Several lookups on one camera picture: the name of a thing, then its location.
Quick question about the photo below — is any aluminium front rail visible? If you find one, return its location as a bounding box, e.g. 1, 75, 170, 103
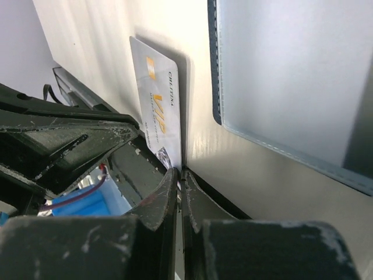
53, 67, 114, 112

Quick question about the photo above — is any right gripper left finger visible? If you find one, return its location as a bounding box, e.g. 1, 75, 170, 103
1, 168, 178, 279

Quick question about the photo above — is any blue card holder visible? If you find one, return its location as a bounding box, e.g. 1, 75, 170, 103
207, 1, 372, 195

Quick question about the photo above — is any blue plastic bin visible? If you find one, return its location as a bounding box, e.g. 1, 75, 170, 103
1, 178, 132, 226

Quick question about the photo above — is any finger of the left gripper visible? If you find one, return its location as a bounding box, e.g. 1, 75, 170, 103
1, 110, 139, 193
1, 84, 137, 127

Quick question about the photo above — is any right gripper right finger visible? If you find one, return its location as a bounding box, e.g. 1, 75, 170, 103
181, 170, 359, 279

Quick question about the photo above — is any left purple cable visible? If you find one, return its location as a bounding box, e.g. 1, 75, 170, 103
39, 171, 110, 211

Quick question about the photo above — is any diamond print silver card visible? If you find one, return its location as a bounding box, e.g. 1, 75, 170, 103
129, 36, 182, 170

